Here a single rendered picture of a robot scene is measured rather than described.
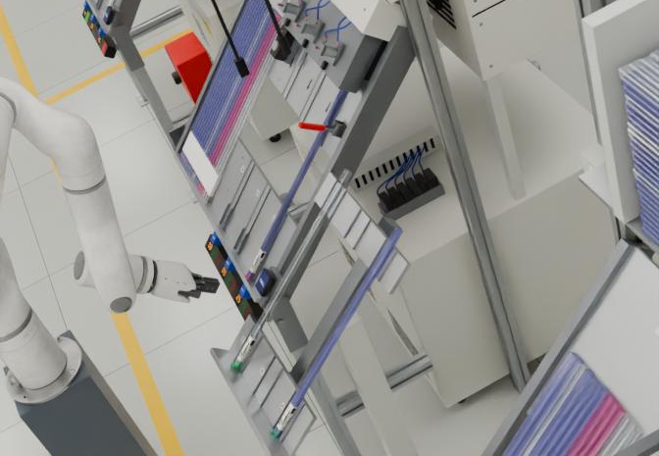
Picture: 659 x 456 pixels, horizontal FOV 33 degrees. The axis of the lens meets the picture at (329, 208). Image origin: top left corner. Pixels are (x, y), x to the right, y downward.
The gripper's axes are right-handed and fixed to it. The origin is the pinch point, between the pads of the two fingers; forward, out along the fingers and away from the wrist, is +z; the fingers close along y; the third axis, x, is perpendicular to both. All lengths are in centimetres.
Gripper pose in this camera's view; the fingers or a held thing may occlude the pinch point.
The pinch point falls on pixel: (209, 284)
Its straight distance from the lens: 254.0
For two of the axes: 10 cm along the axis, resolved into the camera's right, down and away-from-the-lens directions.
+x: 4.2, -8.2, -3.8
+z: 8.2, 1.7, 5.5
